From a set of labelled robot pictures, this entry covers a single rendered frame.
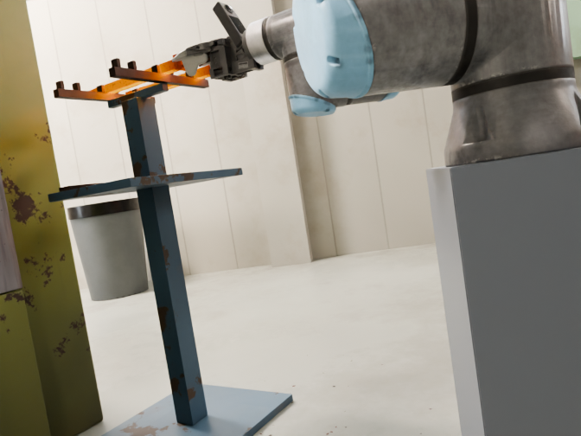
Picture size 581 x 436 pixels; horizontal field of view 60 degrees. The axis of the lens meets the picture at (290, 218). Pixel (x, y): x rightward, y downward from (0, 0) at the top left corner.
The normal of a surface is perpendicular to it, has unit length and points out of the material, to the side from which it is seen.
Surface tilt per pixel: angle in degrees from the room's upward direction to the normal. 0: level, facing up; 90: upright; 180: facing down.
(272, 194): 90
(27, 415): 90
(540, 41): 90
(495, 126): 70
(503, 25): 109
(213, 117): 90
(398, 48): 119
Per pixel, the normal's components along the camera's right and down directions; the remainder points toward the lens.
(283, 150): -0.14, 0.09
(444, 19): 0.19, 0.25
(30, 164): 0.83, -0.09
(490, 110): -0.70, -0.19
